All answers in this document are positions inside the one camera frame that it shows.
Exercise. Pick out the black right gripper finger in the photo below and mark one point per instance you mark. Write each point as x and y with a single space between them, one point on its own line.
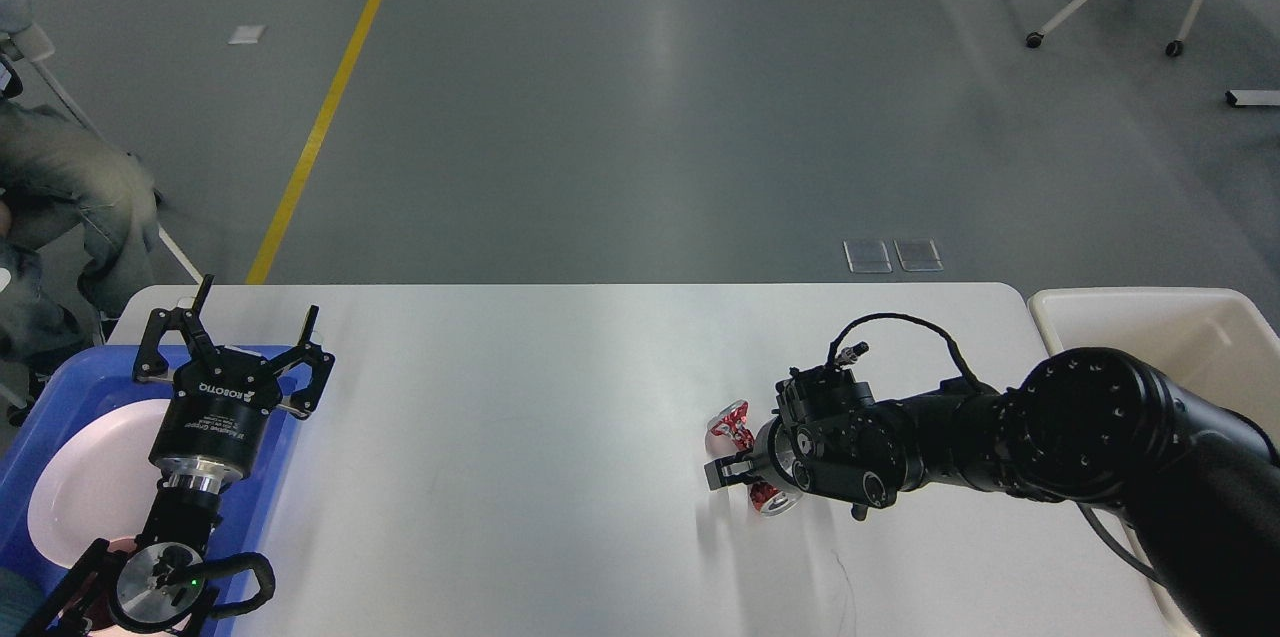
731 470

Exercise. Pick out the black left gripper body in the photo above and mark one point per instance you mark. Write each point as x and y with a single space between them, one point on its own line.
215 423

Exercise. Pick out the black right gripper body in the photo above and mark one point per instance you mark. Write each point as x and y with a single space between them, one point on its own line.
773 458

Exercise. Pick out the crushed red soda can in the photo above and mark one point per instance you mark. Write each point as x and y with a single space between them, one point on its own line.
732 423

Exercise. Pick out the pink plate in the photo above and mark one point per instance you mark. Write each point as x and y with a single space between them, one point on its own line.
100 484

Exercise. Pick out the pink ribbed mug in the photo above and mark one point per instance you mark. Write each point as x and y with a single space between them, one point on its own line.
115 547

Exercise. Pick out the grey green mug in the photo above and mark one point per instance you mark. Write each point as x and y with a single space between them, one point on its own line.
20 599

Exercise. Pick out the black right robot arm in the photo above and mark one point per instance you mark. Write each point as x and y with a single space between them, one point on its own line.
1183 490

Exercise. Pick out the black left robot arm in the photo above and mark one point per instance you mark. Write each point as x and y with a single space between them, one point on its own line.
170 584

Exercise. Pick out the clear floor plate left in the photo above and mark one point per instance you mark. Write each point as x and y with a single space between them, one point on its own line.
868 256

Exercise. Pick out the clear floor plate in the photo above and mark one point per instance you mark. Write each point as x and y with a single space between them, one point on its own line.
868 256
918 255

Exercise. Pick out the clear floor plate right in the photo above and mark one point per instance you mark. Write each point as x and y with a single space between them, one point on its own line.
918 255

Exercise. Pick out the beige plastic bin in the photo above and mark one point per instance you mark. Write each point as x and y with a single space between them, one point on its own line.
1214 342

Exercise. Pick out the white bar base right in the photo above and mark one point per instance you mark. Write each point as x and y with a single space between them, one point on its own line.
1247 98

